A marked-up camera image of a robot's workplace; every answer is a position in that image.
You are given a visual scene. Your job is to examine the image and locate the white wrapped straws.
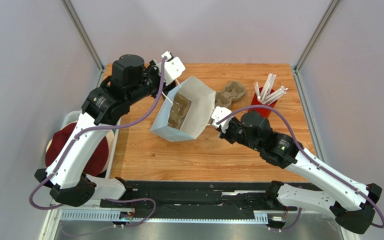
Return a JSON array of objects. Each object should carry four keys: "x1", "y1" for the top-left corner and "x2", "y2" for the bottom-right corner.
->
[{"x1": 254, "y1": 73, "x2": 288, "y2": 105}]

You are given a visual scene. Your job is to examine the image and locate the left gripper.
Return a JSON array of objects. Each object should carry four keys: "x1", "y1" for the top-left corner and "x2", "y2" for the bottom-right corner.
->
[{"x1": 127, "y1": 60, "x2": 170, "y2": 106}]

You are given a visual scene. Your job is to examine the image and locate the red cup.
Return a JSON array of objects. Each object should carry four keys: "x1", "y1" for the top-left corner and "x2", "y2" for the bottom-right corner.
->
[{"x1": 249, "y1": 87, "x2": 278, "y2": 119}]

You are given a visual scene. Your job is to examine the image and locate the beige round plate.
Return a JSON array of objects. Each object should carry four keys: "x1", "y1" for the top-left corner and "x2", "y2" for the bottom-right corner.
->
[{"x1": 45, "y1": 123, "x2": 115, "y2": 167}]

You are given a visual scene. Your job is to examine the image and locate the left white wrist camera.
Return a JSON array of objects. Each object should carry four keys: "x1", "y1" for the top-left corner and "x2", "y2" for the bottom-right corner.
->
[{"x1": 161, "y1": 51, "x2": 186, "y2": 85}]

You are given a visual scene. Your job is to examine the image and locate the white paper bag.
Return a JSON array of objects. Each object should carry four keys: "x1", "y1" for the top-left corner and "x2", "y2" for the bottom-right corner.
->
[{"x1": 150, "y1": 76, "x2": 216, "y2": 142}]

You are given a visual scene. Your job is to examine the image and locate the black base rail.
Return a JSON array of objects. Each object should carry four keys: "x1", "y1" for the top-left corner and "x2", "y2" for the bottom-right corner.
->
[{"x1": 99, "y1": 180, "x2": 298, "y2": 221}]

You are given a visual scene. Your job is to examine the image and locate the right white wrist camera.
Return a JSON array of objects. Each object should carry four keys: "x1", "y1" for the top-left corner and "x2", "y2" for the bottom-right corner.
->
[{"x1": 209, "y1": 106, "x2": 232, "y2": 133}]

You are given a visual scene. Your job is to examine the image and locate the white plastic bin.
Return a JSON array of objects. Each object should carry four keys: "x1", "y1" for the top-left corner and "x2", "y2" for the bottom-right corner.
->
[{"x1": 46, "y1": 110, "x2": 115, "y2": 189}]

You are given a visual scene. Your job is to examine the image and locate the maroon cloth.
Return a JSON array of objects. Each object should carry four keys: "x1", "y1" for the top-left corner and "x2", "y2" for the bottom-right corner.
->
[{"x1": 45, "y1": 121, "x2": 115, "y2": 177}]

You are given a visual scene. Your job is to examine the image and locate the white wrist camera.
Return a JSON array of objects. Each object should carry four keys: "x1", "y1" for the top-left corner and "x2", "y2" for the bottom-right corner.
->
[
  {"x1": 161, "y1": 51, "x2": 186, "y2": 85},
  {"x1": 209, "y1": 106, "x2": 232, "y2": 133}
]

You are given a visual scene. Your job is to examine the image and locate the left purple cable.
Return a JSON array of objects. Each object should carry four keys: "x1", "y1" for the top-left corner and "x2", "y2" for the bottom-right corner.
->
[{"x1": 28, "y1": 56, "x2": 168, "y2": 211}]

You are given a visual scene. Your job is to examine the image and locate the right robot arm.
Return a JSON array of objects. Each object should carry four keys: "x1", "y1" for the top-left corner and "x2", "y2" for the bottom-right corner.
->
[{"x1": 211, "y1": 107, "x2": 382, "y2": 235}]

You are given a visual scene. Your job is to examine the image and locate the pulp cup carrier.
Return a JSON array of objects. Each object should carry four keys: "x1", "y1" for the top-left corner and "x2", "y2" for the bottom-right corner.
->
[
  {"x1": 167, "y1": 93, "x2": 191, "y2": 130},
  {"x1": 215, "y1": 81, "x2": 247, "y2": 108}
]

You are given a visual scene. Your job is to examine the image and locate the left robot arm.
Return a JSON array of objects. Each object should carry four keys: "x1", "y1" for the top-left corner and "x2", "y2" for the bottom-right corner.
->
[{"x1": 35, "y1": 52, "x2": 173, "y2": 208}]

